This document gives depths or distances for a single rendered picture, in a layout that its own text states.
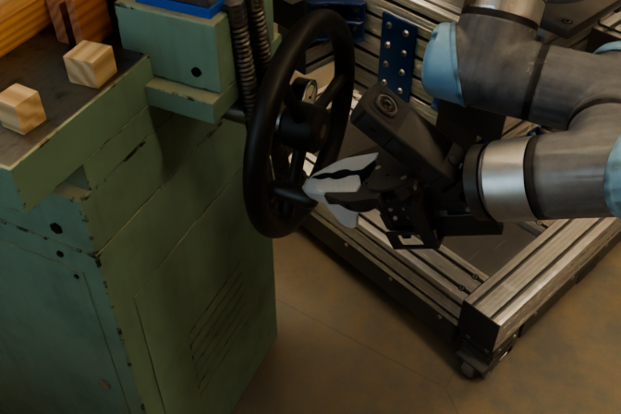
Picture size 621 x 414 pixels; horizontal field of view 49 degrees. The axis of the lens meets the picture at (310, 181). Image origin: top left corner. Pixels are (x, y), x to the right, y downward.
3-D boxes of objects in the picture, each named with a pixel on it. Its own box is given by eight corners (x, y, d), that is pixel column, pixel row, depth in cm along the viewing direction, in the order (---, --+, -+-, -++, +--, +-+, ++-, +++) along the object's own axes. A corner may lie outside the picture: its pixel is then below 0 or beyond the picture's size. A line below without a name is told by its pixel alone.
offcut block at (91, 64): (90, 65, 79) (83, 39, 76) (117, 71, 78) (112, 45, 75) (69, 82, 76) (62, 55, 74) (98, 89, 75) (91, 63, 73)
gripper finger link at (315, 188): (311, 237, 75) (383, 235, 69) (286, 197, 72) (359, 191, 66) (322, 217, 77) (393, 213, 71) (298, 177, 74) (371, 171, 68)
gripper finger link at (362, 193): (323, 214, 69) (398, 211, 64) (317, 203, 68) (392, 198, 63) (342, 184, 72) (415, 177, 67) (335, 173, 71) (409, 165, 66)
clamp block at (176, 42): (219, 97, 79) (212, 27, 73) (124, 71, 83) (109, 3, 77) (276, 38, 89) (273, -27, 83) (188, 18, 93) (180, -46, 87)
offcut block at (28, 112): (2, 126, 70) (-9, 97, 67) (25, 110, 72) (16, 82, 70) (24, 135, 69) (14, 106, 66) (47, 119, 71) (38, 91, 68)
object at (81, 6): (86, 53, 81) (73, 0, 76) (77, 50, 81) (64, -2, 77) (196, -29, 97) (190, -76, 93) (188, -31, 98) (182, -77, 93)
